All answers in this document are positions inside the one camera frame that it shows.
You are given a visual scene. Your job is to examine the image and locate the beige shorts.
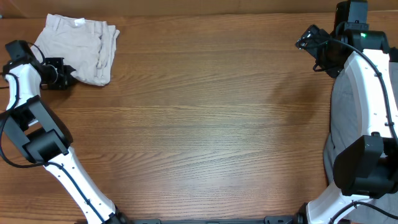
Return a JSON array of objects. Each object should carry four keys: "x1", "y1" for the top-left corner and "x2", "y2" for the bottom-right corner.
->
[{"x1": 31, "y1": 14, "x2": 120, "y2": 86}]

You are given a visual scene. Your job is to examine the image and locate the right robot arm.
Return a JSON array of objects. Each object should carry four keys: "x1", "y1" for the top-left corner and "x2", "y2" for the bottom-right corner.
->
[{"x1": 289, "y1": 1, "x2": 397, "y2": 223}]

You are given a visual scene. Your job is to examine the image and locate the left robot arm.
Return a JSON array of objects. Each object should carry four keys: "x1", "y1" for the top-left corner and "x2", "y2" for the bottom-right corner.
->
[{"x1": 1, "y1": 40, "x2": 131, "y2": 224}]

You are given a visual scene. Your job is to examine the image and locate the black garment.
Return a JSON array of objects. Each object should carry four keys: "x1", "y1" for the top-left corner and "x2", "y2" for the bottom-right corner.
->
[{"x1": 389, "y1": 47, "x2": 398, "y2": 63}]

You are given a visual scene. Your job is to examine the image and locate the grey shorts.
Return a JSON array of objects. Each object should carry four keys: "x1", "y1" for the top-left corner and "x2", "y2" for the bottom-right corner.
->
[{"x1": 323, "y1": 72, "x2": 397, "y2": 224}]

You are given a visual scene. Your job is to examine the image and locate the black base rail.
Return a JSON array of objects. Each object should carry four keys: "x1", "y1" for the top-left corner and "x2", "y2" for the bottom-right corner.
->
[{"x1": 105, "y1": 215, "x2": 294, "y2": 224}]

